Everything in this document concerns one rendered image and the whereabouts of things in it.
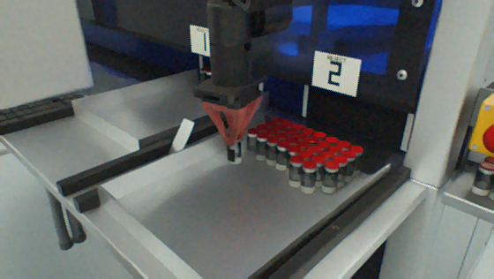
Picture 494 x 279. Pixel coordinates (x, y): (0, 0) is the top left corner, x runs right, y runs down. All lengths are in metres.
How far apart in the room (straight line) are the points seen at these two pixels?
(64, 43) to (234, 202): 0.83
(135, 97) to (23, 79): 0.38
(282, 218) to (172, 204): 0.16
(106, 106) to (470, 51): 0.71
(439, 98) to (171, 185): 0.40
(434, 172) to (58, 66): 1.01
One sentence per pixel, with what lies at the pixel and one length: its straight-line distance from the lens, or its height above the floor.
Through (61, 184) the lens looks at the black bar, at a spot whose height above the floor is 0.90.
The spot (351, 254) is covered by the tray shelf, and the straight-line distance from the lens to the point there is 0.48.
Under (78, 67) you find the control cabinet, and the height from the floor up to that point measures 0.88.
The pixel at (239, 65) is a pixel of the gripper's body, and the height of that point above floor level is 1.07.
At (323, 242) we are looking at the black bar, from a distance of 0.46.
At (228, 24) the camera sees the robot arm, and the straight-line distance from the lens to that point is 0.49.
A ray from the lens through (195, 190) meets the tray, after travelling 0.57.
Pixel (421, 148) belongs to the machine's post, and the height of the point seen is 0.94.
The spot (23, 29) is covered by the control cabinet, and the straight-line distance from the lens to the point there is 1.20.
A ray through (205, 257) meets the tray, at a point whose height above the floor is 0.88.
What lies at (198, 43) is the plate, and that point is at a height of 1.01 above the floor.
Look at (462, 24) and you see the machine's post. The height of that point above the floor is 1.12.
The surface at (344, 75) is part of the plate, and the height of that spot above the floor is 1.02.
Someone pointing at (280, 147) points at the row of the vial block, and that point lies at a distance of 0.59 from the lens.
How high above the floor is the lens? 1.21
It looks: 27 degrees down
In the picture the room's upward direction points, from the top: straight up
